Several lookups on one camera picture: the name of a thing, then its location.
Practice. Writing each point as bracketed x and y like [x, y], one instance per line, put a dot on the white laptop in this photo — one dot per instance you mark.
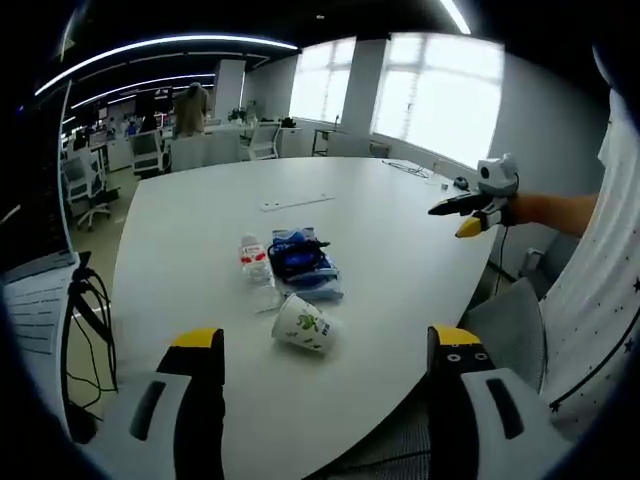
[35, 280]

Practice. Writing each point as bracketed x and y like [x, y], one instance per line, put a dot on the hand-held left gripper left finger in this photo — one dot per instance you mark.
[165, 400]

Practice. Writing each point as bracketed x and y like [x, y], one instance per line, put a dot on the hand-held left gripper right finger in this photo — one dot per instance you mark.
[480, 400]

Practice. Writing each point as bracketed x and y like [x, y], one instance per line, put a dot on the black blue pouch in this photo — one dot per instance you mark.
[295, 257]

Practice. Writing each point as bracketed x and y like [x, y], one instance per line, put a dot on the white paper cup green print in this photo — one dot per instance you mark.
[306, 326]

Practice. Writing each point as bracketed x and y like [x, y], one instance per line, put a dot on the grey mesh office chair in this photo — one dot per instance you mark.
[510, 320]

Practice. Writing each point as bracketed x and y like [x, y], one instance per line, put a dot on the person in white shirt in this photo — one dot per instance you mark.
[595, 280]

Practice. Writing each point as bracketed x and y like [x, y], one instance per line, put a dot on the white table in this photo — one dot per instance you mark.
[310, 240]

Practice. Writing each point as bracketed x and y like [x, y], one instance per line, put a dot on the clear plastic water bottle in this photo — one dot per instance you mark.
[256, 272]

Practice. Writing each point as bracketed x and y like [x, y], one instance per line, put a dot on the blue tissue packet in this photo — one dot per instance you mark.
[312, 272]

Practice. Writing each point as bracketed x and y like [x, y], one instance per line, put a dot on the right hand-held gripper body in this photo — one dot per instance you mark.
[495, 182]

